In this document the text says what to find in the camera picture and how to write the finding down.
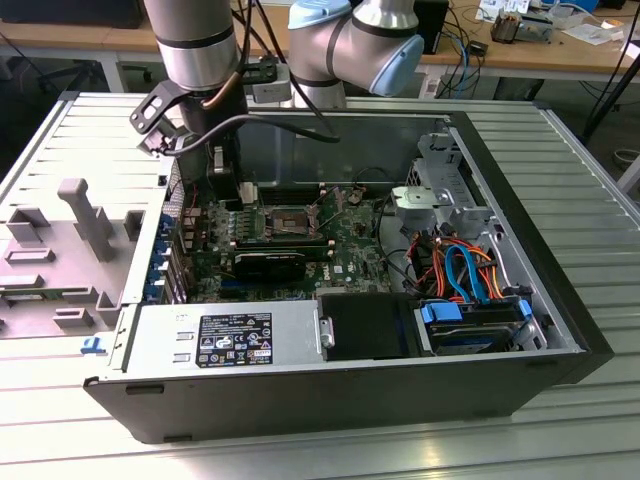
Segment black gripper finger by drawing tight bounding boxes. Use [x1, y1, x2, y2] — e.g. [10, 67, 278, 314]
[207, 169, 242, 202]

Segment metal socket cover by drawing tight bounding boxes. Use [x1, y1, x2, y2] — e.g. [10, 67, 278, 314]
[308, 186, 347, 236]

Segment CPU socket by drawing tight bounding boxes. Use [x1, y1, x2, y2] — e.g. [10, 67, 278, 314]
[262, 203, 322, 240]

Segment blue expansion slot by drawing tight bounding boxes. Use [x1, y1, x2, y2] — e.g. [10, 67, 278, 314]
[219, 279, 304, 299]

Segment blue card retainer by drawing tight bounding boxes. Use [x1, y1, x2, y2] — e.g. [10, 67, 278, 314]
[143, 213, 176, 306]

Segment black graphics card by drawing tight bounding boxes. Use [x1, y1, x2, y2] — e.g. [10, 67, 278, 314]
[233, 249, 307, 282]

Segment green motherboard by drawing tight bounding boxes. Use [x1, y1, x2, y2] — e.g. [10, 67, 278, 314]
[182, 182, 401, 304]

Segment black power supply label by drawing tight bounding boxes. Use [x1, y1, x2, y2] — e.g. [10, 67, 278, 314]
[198, 313, 274, 370]

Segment grey power supply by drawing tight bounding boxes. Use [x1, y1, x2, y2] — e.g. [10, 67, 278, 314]
[119, 299, 321, 375]

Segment grey parts rack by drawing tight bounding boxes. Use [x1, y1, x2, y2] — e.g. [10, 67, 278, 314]
[0, 177, 147, 342]

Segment wooden desk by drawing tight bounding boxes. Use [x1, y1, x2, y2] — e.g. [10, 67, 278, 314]
[0, 0, 640, 84]

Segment metal disk bay cage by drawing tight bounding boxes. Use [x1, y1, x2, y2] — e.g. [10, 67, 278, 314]
[407, 130, 504, 241]

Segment wide black box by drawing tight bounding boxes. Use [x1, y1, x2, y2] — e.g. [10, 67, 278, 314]
[0, 0, 149, 30]

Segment black open PC case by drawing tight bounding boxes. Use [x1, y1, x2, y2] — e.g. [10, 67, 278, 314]
[82, 102, 615, 445]

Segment tall black box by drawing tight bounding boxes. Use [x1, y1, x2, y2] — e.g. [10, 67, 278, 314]
[414, 0, 450, 55]

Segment hard disk in blue carrier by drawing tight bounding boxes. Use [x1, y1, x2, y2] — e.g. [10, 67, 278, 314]
[419, 298, 535, 357]

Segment small electronic device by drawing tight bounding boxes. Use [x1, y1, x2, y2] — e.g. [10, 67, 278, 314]
[489, 10, 554, 45]

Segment white printed boxes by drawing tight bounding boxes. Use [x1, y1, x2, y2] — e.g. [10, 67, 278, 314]
[477, 0, 531, 21]

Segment thick black camera cable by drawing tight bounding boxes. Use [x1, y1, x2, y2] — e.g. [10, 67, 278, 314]
[163, 113, 342, 152]

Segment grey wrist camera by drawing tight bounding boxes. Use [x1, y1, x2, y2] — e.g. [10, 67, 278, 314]
[249, 62, 294, 105]

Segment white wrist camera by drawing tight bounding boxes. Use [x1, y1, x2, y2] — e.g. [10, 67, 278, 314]
[128, 81, 194, 159]

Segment orange wire bundle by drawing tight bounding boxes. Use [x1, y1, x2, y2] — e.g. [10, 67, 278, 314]
[410, 234, 501, 301]

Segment blue flat wire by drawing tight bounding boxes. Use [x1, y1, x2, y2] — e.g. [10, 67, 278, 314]
[444, 243, 494, 307]

